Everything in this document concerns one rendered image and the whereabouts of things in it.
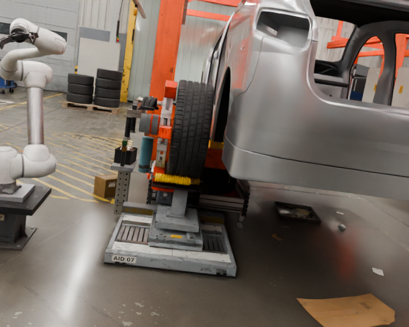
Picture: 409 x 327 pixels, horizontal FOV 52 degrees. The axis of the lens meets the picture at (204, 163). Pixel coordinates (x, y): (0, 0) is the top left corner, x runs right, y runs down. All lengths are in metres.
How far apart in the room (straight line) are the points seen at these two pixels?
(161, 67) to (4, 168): 1.33
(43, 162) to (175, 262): 1.07
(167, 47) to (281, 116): 1.61
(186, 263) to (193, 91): 1.09
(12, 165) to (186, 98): 1.16
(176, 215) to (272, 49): 1.52
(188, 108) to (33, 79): 1.03
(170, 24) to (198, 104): 0.86
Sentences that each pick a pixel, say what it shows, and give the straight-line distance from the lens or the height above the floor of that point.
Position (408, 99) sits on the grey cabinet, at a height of 1.38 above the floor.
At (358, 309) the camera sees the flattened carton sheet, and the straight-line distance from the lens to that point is 2.81.
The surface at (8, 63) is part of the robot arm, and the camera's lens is 2.89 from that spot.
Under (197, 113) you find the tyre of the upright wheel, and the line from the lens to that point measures 2.66.
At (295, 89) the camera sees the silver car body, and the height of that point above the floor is 1.22.
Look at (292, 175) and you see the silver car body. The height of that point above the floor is 0.83.
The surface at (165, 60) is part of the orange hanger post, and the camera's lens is 3.31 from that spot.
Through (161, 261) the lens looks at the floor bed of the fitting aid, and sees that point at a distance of 2.73.
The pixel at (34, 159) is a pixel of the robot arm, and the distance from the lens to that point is 2.92.
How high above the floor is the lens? 1.20
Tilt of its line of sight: 11 degrees down
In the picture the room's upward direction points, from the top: 9 degrees clockwise
